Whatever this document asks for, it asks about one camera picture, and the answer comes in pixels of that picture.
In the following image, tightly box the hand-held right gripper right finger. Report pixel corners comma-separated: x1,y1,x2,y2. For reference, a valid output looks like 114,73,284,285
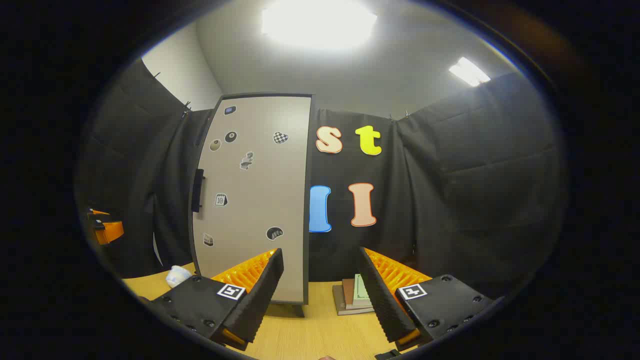
357,246,496,352

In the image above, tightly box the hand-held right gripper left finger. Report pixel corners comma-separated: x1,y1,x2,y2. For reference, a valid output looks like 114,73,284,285
147,248,285,352

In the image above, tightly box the light grey cabinet door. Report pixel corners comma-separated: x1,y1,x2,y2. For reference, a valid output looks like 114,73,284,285
191,95,312,303

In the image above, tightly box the black cabinet door handle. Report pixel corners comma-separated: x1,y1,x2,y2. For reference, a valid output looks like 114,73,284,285
192,169,206,213

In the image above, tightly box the grey cabinet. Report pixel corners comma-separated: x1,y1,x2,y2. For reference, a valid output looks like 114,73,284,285
187,92,316,318

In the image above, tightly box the brown book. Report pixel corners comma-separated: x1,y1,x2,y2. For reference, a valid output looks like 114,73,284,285
342,278,357,310

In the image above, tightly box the white fluffy ball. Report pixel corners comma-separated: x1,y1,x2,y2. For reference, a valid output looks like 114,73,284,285
165,265,193,289

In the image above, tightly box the black backdrop cloth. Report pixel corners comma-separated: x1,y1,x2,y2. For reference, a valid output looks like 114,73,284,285
75,60,568,301

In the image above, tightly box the small ceiling light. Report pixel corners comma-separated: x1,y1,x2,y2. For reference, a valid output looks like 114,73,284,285
448,56,492,88

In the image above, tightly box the large ceiling light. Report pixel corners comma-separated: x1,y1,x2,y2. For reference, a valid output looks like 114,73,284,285
260,0,378,52

